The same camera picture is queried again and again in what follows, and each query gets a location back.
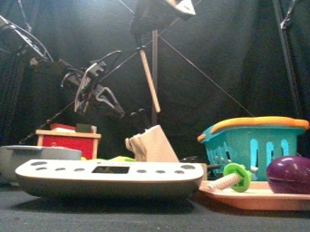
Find wooden toy sharpener rod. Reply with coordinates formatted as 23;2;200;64
138;48;162;114

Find red wooden toy box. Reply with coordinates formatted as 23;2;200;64
35;122;104;160

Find wooden toy knife block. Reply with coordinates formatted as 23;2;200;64
124;124;182;163

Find green toy food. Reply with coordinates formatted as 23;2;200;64
81;155;137;163

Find grey toy pot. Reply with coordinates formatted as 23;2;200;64
0;145;85;183

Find teal basket with orange rim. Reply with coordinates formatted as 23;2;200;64
197;115;310;182

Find wooden screw with green nut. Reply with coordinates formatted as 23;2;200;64
208;162;255;193

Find wooden tray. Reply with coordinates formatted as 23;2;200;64
200;179;310;212

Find purple ball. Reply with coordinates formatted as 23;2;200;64
265;155;310;195

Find black toy knife handle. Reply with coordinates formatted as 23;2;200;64
138;108;153;128
129;111;141;131

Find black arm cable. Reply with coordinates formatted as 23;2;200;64
0;14;55;63

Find black frame pole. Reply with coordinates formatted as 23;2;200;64
273;0;304;120

